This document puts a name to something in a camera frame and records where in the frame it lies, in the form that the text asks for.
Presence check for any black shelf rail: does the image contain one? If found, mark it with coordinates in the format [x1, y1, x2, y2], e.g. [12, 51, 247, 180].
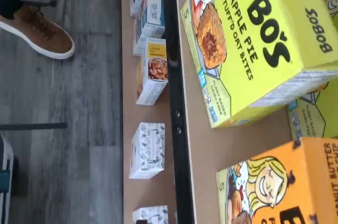
[161, 0, 199, 224]

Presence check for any black tripod leg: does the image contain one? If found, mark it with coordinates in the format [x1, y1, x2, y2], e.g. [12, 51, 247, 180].
[0, 122, 68, 132]
[18, 0, 58, 8]

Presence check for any green Bobo's apple pie box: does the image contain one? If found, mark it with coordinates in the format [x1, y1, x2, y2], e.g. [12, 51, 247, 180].
[180, 0, 338, 129]
[287, 0, 338, 142]

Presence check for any white floral Organic Pantry box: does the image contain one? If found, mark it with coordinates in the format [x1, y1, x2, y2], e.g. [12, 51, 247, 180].
[132, 204, 169, 224]
[128, 122, 166, 180]

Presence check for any person leg black sock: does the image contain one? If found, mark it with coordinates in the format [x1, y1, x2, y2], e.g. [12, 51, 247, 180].
[0, 0, 22, 21]

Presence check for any white box with teal stripe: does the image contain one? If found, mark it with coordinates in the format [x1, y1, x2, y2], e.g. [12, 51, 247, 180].
[0, 133, 20, 199]

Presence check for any brown suede shoe white sole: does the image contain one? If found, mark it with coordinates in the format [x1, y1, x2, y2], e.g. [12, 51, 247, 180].
[0, 4, 76, 60]

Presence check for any orange Bobo's peanut butter box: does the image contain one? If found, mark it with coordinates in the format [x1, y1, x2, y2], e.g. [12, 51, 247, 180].
[215, 136, 338, 224]

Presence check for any yellow label granola box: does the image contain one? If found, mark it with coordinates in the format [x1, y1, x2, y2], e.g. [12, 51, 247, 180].
[135, 37, 169, 106]

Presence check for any blue label granola box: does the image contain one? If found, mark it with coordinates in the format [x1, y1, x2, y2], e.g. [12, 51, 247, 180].
[133, 0, 166, 57]

